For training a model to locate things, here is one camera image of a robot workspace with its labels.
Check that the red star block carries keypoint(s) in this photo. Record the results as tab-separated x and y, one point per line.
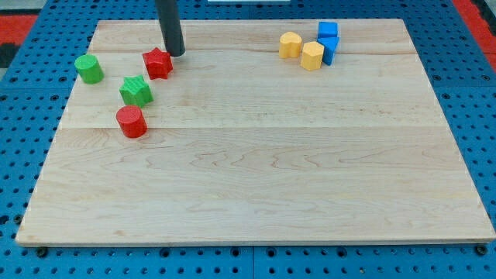
158	63

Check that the green star block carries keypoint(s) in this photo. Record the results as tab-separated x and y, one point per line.
136	91

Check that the light wooden board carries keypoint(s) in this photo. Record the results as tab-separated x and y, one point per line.
244	148

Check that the yellow heart block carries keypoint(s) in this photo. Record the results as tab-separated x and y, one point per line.
289	45

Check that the yellow hexagon block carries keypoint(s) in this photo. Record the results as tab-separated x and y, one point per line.
311	56

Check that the red cylinder block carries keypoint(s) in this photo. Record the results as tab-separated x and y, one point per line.
131	121

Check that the blue triangle block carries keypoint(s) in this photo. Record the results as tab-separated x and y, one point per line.
330	45

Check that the blue cube block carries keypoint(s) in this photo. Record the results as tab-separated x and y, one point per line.
327	29

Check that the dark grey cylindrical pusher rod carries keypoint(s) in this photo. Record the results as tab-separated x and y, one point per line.
170	26

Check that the green cylinder block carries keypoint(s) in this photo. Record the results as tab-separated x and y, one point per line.
89	69

